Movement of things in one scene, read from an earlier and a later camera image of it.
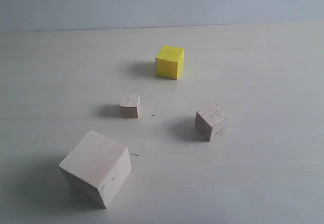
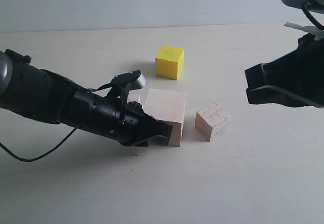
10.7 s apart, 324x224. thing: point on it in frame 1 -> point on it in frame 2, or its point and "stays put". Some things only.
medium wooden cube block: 211,121 stays put
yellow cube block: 170,62 stays put
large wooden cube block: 97,167 -> 167,106
